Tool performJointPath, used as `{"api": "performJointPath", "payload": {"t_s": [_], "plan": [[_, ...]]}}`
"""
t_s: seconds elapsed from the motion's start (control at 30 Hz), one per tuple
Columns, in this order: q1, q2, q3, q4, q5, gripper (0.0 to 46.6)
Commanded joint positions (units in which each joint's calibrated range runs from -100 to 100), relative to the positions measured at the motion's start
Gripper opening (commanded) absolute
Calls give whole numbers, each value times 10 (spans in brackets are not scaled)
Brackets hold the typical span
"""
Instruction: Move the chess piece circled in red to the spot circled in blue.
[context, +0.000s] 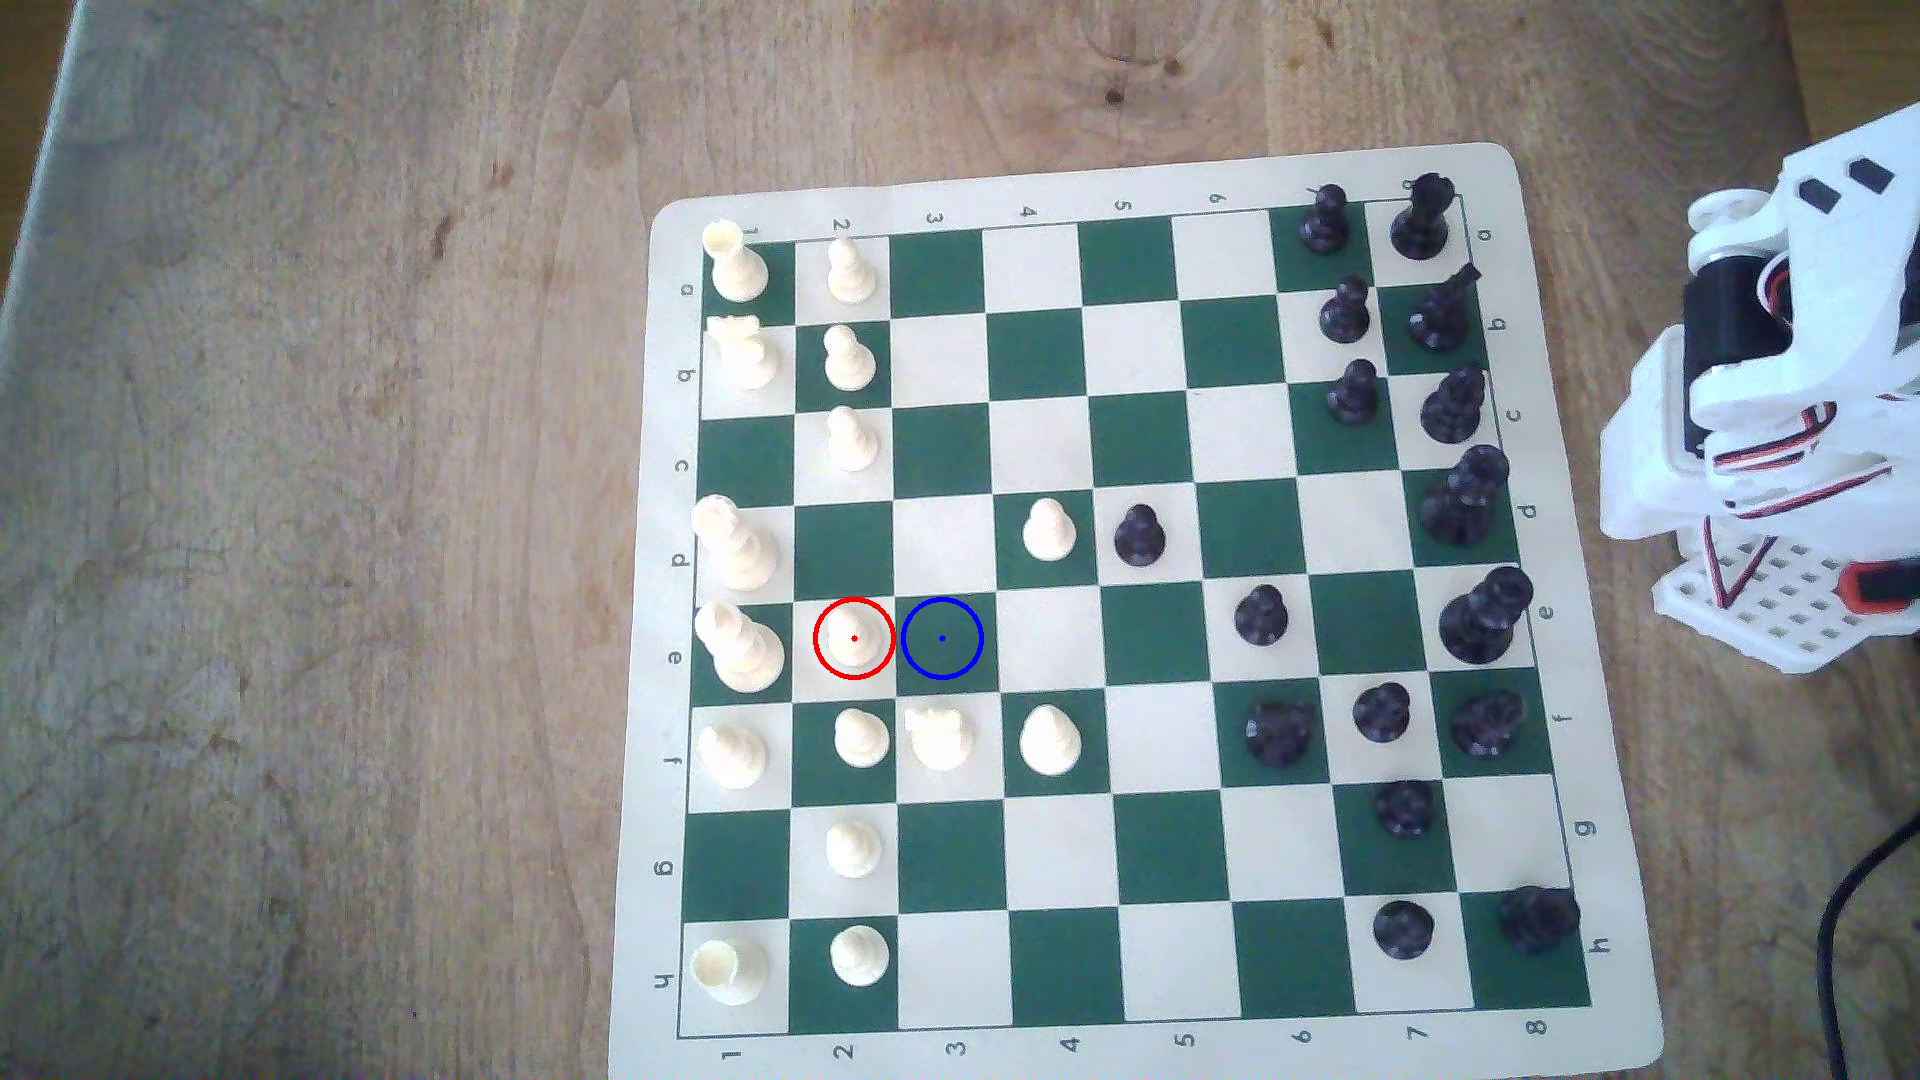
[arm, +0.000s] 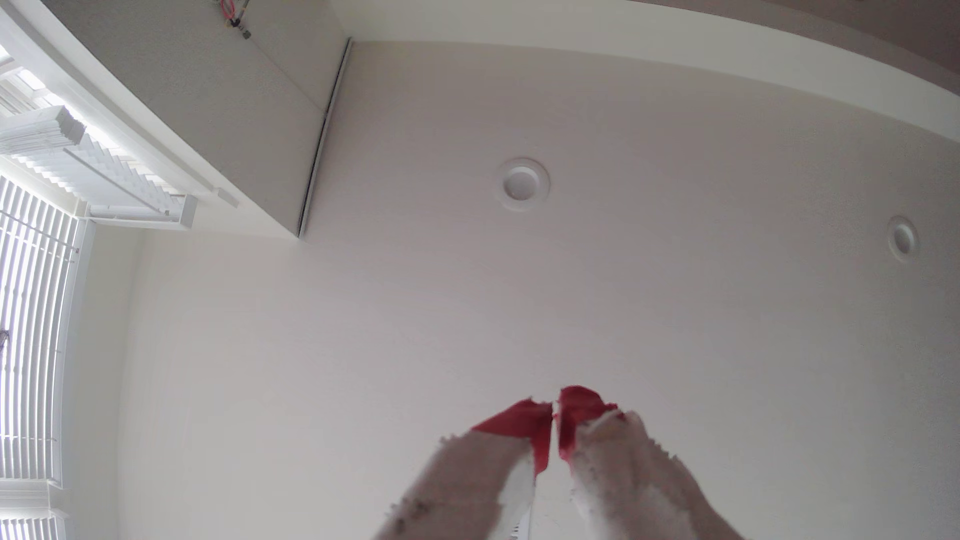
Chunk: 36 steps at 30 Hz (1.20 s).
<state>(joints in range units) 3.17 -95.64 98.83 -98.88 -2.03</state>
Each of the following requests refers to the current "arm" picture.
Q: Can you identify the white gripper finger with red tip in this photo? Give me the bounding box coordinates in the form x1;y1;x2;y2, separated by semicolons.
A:
373;399;555;540
558;385;745;540

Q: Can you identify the round recessed ceiling light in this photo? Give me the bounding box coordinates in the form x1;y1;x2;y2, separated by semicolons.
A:
886;216;920;263
496;156;551;212

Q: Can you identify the lowered white window blind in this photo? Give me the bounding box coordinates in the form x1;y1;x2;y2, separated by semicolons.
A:
0;174;82;540

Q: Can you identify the small red wired ceiling fixture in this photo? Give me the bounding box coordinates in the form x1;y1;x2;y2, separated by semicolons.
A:
217;0;253;40

